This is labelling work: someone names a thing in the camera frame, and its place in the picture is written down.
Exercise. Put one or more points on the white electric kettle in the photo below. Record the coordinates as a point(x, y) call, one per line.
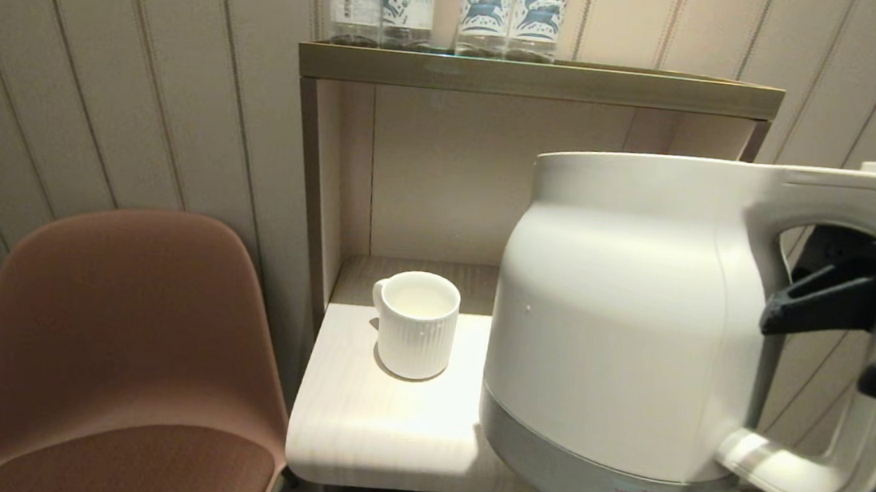
point(616, 311)

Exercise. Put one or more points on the clear bottle blue deer label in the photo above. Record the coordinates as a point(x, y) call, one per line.
point(539, 15)
point(486, 9)

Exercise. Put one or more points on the white ribbed ceramic mug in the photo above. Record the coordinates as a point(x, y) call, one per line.
point(413, 340)

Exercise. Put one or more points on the beige wooden shelf table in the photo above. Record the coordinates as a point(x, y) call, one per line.
point(388, 426)

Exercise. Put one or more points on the clear bottle blue dotted label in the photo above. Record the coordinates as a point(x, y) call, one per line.
point(409, 2)

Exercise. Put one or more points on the pink plastic chair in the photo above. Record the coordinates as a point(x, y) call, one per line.
point(132, 329)

